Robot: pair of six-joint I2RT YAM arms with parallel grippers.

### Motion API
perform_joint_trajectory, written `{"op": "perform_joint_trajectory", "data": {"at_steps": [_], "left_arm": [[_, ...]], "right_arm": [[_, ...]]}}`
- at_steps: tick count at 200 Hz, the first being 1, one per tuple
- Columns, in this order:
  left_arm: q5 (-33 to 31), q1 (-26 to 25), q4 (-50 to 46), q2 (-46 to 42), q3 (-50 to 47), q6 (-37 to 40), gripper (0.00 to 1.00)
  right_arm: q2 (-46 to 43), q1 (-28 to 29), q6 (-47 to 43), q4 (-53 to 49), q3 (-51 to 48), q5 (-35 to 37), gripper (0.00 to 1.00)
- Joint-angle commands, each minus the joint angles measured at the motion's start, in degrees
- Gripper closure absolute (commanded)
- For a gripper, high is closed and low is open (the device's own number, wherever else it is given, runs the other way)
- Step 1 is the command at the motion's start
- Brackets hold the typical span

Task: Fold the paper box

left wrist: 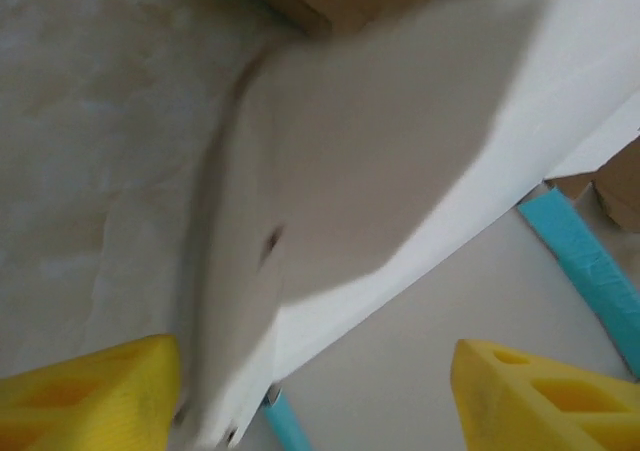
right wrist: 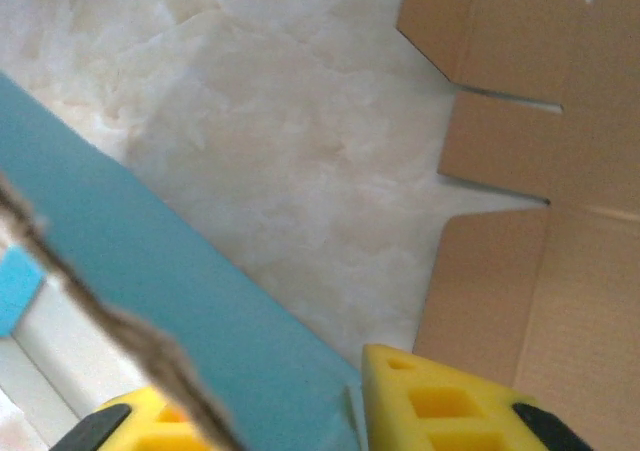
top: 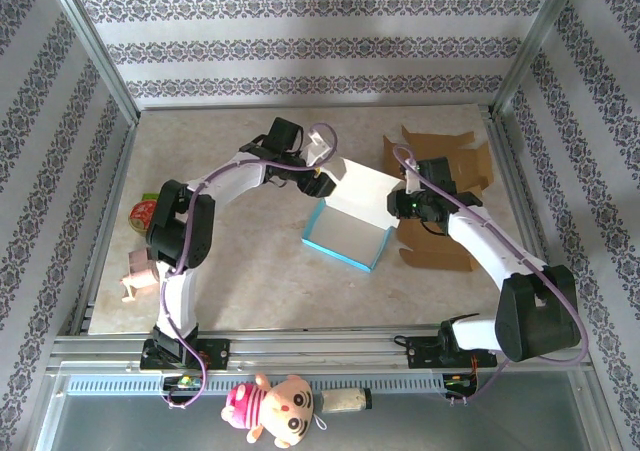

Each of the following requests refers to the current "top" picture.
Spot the blue and white paper box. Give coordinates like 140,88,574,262
301,156,405,273

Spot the brown cardboard box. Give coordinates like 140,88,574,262
382,124,494,272

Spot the red round tin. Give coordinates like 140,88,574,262
128,200,160,233

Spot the pink toy figure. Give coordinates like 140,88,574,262
119,248,162,303

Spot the jar with black cap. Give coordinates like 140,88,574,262
319,387,374,415

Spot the plush doll with pink shirt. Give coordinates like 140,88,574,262
221,372,329,450

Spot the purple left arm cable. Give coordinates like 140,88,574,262
158,122,339,411

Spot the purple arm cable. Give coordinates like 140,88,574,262
393,144,590,408
158,122,339,411

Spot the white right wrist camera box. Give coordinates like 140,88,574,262
404,158,421,195

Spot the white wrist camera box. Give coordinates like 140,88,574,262
404,158,421,195
305,128,329,167

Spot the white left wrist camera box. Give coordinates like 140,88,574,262
305,128,329,167

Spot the aluminium side rail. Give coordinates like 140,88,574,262
484,110,581,332
69,120,139,335

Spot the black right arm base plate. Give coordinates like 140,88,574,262
407,334,499,371

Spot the aluminium mounting rail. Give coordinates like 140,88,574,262
47,323,594,375

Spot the aluminium frame post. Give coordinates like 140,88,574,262
489,0,584,117
42,0,141,125

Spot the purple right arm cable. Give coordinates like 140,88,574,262
393,144,590,408

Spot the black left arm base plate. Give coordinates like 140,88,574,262
139,338,231,372

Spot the grey slotted cable duct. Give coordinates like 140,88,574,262
64,374,479,397

